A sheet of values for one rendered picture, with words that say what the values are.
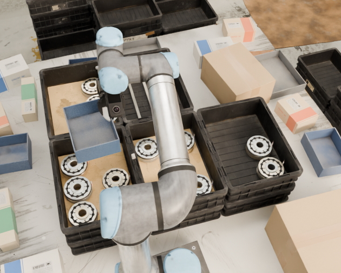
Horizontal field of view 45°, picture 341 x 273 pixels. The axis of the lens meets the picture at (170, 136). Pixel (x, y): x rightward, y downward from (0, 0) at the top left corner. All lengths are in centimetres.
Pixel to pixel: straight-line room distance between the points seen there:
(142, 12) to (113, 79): 185
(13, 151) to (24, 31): 190
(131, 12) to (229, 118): 136
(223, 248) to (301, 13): 270
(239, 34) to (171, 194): 154
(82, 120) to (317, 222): 91
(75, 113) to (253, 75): 88
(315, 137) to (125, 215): 126
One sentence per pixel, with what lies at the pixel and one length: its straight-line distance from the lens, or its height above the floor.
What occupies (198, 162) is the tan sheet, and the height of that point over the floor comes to 83.
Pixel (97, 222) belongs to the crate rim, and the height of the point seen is 93.
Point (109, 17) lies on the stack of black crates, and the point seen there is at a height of 49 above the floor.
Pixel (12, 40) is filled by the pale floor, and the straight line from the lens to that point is 366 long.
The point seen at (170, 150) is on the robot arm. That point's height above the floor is 140.
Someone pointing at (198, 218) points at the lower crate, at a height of 74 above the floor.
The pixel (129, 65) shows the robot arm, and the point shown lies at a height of 145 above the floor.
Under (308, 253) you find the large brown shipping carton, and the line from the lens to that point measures 151.
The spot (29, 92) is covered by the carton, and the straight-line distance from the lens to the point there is 210.
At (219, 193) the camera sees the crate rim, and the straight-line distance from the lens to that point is 150.
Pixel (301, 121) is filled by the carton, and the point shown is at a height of 78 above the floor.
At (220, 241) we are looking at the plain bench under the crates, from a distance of 167.
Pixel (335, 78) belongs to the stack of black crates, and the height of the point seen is 27.
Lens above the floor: 223
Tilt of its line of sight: 53 degrees down
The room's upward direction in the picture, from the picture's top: 2 degrees clockwise
